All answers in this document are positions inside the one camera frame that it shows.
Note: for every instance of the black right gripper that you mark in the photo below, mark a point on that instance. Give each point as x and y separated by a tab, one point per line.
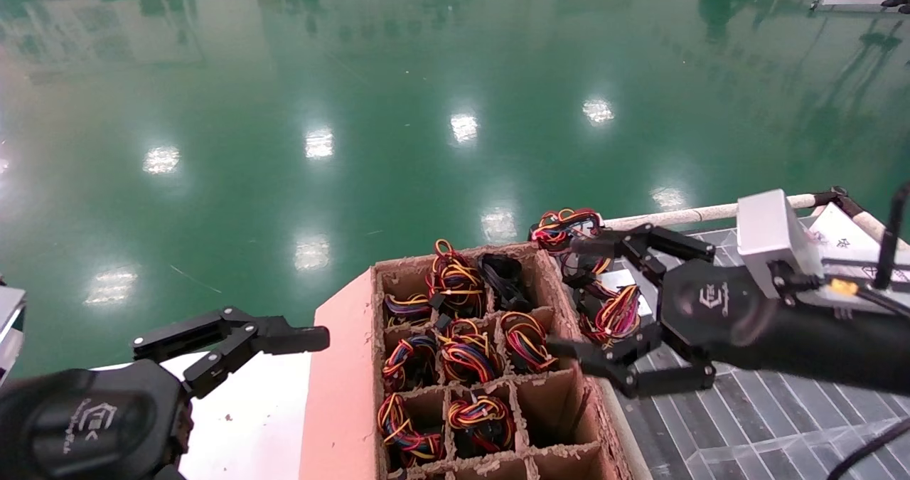
746	323

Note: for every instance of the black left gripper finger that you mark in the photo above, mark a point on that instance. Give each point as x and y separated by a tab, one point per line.
284	339

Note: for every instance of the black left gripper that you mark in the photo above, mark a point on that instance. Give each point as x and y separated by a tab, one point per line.
85	430

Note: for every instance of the brown cardboard divider box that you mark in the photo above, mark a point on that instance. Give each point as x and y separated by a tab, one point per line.
341	395

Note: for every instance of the clear acrylic divider tray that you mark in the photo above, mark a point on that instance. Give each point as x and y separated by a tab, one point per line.
768	430

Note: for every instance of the white printed label card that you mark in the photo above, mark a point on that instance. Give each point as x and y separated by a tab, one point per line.
846	242

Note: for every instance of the white wheeled stand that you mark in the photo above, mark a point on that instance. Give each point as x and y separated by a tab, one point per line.
846	0

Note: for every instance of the white pipe cart frame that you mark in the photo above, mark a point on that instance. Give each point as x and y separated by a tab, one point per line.
661	217

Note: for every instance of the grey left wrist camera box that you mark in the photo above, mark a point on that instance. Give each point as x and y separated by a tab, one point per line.
8	323

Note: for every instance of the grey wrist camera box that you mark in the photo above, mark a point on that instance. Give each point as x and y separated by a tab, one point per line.
8	323
771	238

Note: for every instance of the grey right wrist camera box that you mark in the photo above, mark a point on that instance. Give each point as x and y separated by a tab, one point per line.
771	238

